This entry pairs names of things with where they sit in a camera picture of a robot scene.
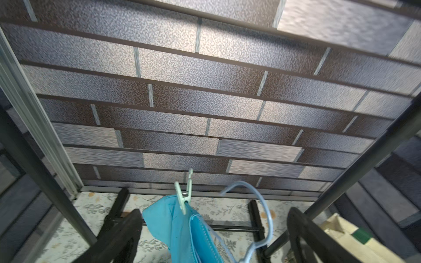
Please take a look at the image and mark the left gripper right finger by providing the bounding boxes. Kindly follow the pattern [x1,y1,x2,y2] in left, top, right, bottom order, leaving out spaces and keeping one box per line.
[287,208,359,263]

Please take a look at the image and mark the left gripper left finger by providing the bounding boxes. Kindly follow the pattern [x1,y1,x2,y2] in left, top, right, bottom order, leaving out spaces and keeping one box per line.
[74,209,143,263]

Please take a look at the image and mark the blue t-shirt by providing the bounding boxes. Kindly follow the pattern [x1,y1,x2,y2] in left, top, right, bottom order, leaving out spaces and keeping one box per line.
[143,195,236,263]

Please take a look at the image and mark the white clothespin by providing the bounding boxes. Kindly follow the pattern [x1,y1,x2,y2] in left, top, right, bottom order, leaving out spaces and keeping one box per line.
[174,168,194,215]

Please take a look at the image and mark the light blue wire hanger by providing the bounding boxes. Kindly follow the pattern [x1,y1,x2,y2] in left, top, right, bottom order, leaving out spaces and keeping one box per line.
[190,180,274,263]

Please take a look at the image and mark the black clothes rack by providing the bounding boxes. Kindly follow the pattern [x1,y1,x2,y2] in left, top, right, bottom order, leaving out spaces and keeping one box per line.
[0,95,421,263]

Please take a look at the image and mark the cream tote bag green handles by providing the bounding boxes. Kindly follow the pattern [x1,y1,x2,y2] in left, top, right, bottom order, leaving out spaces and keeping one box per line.
[285,213,409,263]

